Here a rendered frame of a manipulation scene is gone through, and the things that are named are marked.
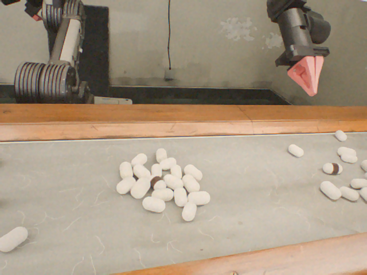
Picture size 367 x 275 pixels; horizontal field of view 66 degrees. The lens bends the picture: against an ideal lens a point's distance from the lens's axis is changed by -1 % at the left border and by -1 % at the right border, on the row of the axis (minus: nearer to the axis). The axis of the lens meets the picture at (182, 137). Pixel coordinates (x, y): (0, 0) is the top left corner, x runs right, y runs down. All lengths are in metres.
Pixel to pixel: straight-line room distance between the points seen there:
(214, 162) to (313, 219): 0.19
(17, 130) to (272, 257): 0.47
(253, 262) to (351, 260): 0.13
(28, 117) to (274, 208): 0.47
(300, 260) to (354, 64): 2.09
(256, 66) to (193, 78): 0.65
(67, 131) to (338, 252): 0.48
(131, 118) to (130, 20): 1.89
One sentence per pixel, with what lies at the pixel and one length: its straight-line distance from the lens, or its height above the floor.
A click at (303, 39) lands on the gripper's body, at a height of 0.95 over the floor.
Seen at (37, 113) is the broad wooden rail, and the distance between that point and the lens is 0.62.
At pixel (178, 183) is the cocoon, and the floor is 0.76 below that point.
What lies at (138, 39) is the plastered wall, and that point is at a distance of 2.48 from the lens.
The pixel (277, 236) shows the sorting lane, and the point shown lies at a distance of 0.44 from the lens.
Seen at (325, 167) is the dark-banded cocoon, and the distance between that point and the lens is 0.61.
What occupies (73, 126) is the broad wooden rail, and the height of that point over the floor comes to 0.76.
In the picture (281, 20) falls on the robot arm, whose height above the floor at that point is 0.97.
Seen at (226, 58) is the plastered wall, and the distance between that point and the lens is 2.76.
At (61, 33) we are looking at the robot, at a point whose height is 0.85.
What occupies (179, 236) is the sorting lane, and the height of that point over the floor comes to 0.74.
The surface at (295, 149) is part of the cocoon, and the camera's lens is 0.62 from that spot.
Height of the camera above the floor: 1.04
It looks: 30 degrees down
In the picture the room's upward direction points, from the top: 8 degrees clockwise
